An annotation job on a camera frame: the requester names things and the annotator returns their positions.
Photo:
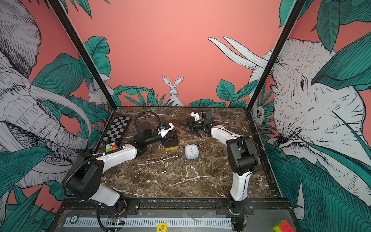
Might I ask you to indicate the yellow square alarm clock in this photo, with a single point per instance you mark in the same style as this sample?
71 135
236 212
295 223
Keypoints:
170 140

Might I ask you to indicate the yellow round sticker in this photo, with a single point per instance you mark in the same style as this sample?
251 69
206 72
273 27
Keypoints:
162 227

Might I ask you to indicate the black white chessboard box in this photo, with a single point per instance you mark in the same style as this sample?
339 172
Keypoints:
117 129

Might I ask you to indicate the white perforated rail strip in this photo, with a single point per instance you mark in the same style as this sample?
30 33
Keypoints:
221 223

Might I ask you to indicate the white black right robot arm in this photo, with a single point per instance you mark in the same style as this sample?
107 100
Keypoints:
242 156

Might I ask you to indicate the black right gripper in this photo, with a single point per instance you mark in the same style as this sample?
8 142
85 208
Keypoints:
192 127

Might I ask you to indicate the colourful puzzle cube on table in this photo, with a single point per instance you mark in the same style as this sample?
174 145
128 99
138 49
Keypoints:
111 146

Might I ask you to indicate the colourful puzzle cube on ledge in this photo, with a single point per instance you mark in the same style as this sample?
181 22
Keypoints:
283 226

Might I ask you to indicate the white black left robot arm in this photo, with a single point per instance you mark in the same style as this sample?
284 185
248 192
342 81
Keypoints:
83 180

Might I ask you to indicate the light blue small alarm clock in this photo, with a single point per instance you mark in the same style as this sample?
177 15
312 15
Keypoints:
191 152

